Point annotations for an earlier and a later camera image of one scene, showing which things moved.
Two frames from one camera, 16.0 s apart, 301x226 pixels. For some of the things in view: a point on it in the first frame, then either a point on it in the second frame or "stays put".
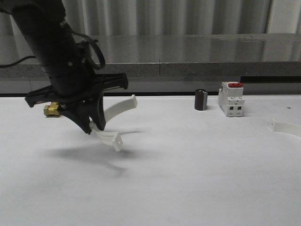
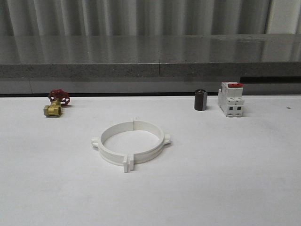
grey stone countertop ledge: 175,55 stays put
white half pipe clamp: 287,127 → 163,139
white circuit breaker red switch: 230,98 stays put
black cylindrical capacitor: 201,99 stays put
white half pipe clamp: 130,102 → 98,142
